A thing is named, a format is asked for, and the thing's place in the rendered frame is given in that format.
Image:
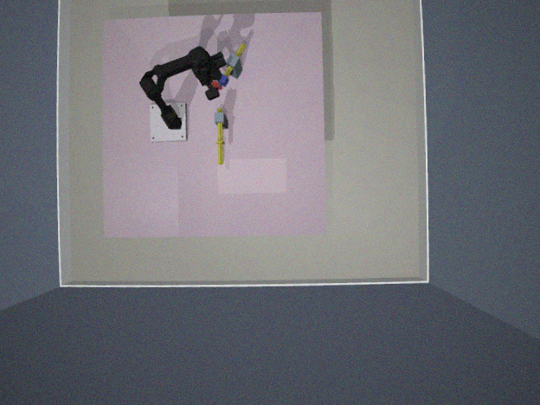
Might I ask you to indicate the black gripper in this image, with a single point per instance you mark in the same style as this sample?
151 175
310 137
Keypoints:
213 92

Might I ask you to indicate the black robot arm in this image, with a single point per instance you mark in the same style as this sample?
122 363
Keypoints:
198 59

